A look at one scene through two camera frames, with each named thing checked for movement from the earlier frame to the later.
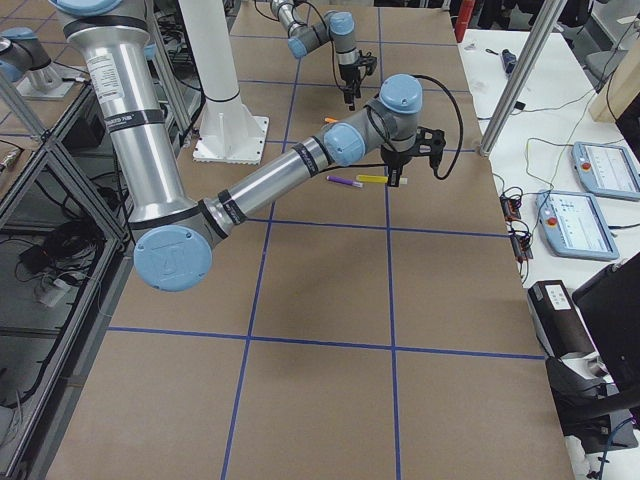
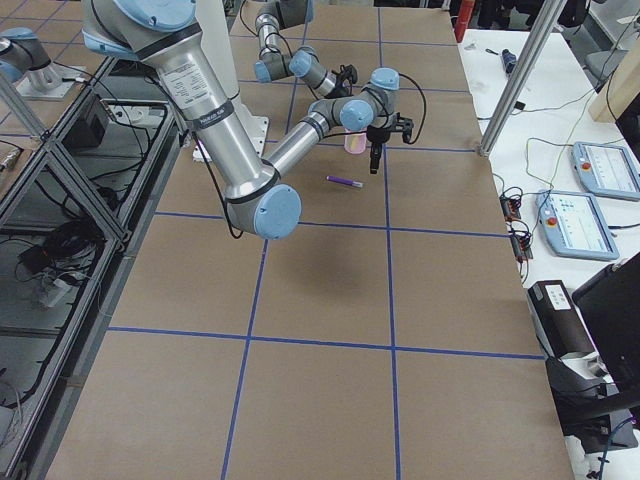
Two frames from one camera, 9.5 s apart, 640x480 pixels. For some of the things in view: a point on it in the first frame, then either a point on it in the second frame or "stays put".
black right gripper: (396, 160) to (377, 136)
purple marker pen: (345, 181) stays put
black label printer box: (557, 319) stays put
